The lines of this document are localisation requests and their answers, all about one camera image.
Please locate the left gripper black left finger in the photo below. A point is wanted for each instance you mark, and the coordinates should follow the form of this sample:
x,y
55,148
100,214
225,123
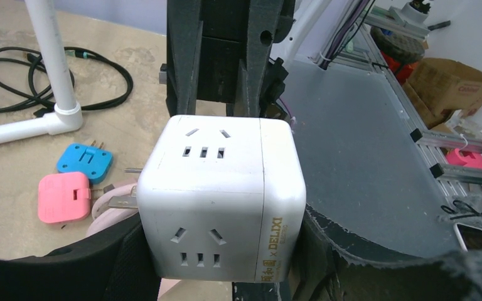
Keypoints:
x,y
113,264

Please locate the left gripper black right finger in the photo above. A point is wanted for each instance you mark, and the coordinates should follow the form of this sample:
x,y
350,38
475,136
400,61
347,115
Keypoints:
x,y
331,263

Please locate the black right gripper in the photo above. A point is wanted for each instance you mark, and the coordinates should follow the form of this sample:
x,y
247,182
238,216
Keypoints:
x,y
236,44

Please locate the pink plug adapter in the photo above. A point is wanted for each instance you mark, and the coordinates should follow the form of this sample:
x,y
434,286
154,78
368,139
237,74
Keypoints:
x,y
65,197

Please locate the blue plug adapter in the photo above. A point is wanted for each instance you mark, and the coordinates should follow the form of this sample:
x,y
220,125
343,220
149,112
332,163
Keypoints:
x,y
90,160

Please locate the white cube power socket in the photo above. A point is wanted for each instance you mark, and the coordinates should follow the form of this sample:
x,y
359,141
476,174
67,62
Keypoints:
x,y
222,199

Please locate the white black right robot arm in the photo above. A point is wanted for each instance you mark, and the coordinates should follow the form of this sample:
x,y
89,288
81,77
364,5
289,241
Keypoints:
x,y
305,16

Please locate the cardboard box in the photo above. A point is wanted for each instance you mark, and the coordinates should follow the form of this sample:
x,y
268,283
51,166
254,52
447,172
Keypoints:
x,y
439,87

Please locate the white PVC pipe frame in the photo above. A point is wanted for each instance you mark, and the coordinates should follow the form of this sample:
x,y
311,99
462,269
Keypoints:
x,y
67,115

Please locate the pink 3D printed bracket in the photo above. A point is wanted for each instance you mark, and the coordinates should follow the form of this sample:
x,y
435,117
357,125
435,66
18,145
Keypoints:
x,y
460,157

